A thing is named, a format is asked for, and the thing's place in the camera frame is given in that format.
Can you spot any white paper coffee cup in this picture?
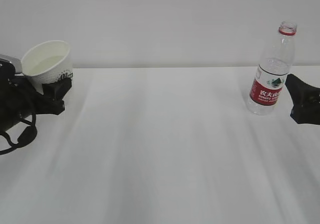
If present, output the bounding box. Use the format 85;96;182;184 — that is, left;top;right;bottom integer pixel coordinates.
21;40;73;94

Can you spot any clear red-label water bottle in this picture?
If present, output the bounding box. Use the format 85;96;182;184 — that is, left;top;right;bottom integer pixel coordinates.
246;21;298;115

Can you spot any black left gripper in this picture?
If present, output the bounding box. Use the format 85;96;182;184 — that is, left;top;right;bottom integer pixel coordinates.
0;61;72;131

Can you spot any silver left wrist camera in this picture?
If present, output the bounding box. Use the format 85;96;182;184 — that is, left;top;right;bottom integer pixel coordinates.
0;54;22;74

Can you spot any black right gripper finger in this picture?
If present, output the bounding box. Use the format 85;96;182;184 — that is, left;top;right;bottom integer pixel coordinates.
285;74;320;125

